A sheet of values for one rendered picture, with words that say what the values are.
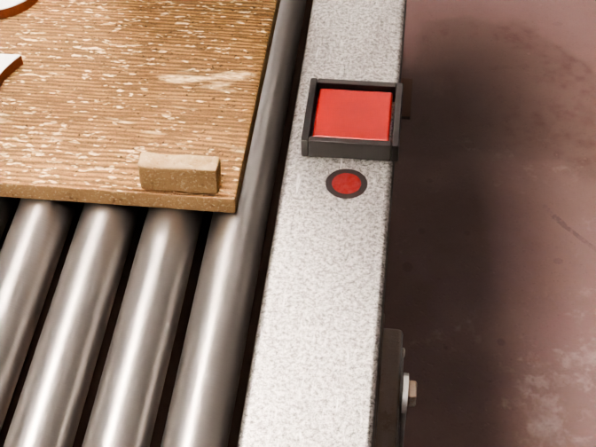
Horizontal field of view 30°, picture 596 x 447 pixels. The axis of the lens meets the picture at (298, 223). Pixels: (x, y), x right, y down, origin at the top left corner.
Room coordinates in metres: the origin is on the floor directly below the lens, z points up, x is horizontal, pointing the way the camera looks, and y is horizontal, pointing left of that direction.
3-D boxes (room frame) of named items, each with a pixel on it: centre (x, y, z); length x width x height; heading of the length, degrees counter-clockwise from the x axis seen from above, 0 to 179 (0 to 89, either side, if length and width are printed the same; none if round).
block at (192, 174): (0.58, 0.09, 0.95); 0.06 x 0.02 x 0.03; 82
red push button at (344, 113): (0.66, -0.05, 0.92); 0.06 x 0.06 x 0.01; 83
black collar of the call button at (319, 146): (0.66, -0.05, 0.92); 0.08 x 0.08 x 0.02; 83
